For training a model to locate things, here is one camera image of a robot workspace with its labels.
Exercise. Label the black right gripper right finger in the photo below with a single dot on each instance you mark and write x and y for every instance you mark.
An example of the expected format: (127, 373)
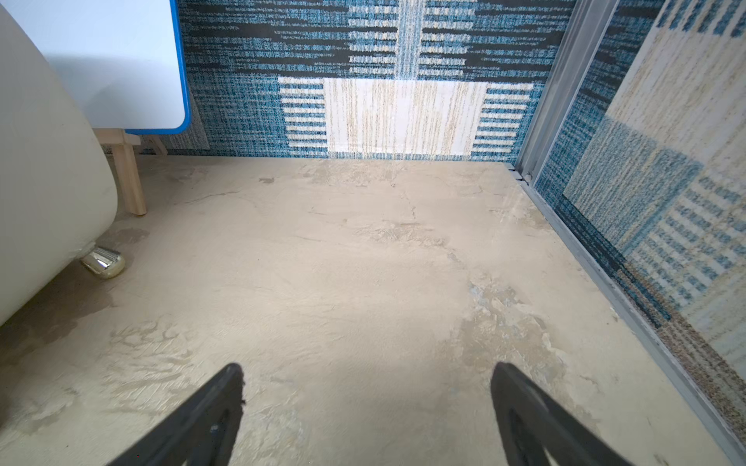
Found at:
(535, 429)

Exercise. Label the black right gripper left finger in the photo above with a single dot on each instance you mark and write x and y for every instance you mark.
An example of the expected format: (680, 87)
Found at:
(201, 431)

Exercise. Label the white round drawer cabinet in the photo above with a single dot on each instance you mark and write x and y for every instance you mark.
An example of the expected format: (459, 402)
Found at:
(58, 193)

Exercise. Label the blue framed whiteboard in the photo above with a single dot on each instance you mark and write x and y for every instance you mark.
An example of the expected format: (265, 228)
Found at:
(122, 62)

